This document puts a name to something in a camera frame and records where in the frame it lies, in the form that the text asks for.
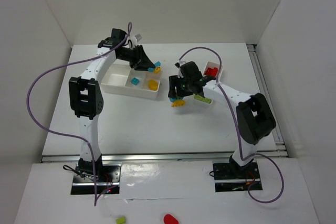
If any light green lego brick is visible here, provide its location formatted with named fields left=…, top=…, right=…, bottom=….
left=194, top=94, right=212, bottom=104

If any teal square lego brick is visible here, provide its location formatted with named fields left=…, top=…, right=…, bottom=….
left=131, top=78, right=140, bottom=86

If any orange sun round lego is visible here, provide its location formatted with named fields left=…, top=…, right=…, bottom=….
left=148, top=79, right=159, bottom=91

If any red lego brick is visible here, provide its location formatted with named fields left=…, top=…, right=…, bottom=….
left=204, top=68, right=213, bottom=76
left=210, top=67, right=218, bottom=77

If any white divided container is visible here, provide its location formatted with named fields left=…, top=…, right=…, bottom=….
left=101, top=64, right=162, bottom=100
left=193, top=60, right=224, bottom=107

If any teal and green lego stack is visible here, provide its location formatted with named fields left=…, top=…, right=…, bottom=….
left=148, top=61, right=161, bottom=72

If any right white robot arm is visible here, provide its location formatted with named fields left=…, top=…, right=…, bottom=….
left=168, top=61, right=276, bottom=173

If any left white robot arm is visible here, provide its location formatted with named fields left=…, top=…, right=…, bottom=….
left=68, top=23, right=155, bottom=177

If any red round piece foreground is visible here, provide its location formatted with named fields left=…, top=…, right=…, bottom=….
left=163, top=214, right=179, bottom=224

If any green lego on foreground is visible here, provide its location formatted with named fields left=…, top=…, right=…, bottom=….
left=115, top=216, right=126, bottom=224

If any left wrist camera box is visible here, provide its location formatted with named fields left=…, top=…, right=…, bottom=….
left=134, top=34, right=142, bottom=41

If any aluminium rail front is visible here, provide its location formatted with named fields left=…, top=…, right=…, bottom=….
left=41, top=151, right=237, bottom=168

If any aluminium rail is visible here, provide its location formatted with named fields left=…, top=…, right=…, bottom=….
left=41, top=151, right=237, bottom=168
left=246, top=44, right=289, bottom=158

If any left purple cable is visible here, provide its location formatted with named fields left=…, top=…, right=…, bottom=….
left=27, top=22, right=133, bottom=206

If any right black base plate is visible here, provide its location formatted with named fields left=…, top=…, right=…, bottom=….
left=209, top=162, right=263, bottom=193

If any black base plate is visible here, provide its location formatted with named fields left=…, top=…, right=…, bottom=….
left=209, top=162, right=263, bottom=193
left=63, top=164, right=121, bottom=195

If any aluminium rail right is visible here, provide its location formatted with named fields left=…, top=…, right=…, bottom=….
left=246, top=44, right=289, bottom=158

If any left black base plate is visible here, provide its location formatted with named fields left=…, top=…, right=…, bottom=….
left=63, top=164, right=121, bottom=195

